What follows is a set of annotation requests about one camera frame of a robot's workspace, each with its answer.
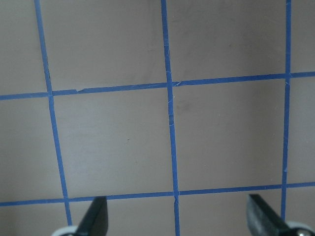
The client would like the blue tape strip horizontal upper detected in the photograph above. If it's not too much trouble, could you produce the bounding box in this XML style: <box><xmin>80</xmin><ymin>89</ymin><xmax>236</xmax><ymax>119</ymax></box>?
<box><xmin>0</xmin><ymin>71</ymin><xmax>315</xmax><ymax>101</ymax></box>

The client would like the blue tape strip vertical right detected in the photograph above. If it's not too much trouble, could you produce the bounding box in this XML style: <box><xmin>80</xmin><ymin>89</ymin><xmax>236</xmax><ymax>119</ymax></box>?
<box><xmin>281</xmin><ymin>0</ymin><xmax>292</xmax><ymax>219</ymax></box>

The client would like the blue tape strip vertical left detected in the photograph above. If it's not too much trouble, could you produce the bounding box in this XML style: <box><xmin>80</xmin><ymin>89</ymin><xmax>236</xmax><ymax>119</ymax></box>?
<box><xmin>34</xmin><ymin>0</ymin><xmax>72</xmax><ymax>226</ymax></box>

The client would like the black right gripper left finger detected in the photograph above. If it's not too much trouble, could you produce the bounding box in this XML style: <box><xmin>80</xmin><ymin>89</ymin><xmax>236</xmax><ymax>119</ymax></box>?
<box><xmin>53</xmin><ymin>197</ymin><xmax>108</xmax><ymax>236</ymax></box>

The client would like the blue tape strip horizontal lower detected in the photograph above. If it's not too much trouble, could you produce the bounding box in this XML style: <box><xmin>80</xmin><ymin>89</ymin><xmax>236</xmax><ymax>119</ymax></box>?
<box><xmin>0</xmin><ymin>181</ymin><xmax>315</xmax><ymax>207</ymax></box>

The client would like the blue tape strip horizontal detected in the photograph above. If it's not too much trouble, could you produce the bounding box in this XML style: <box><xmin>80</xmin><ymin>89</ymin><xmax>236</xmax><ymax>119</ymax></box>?
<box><xmin>0</xmin><ymin>181</ymin><xmax>315</xmax><ymax>207</ymax></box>
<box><xmin>0</xmin><ymin>71</ymin><xmax>315</xmax><ymax>101</ymax></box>

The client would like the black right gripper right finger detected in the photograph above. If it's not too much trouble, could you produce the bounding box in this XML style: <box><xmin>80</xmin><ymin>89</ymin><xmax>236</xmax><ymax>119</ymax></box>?
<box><xmin>246</xmin><ymin>194</ymin><xmax>315</xmax><ymax>236</ymax></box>

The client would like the blue tape strip vertical middle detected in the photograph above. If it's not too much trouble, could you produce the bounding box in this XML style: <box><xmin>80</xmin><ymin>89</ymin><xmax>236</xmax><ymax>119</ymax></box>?
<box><xmin>160</xmin><ymin>0</ymin><xmax>180</xmax><ymax>236</ymax></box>

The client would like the blue tape strip vertical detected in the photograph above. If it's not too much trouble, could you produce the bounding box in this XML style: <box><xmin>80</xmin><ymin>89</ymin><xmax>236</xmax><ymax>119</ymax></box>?
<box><xmin>34</xmin><ymin>0</ymin><xmax>72</xmax><ymax>226</ymax></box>
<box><xmin>160</xmin><ymin>0</ymin><xmax>180</xmax><ymax>236</ymax></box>
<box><xmin>281</xmin><ymin>0</ymin><xmax>292</xmax><ymax>219</ymax></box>

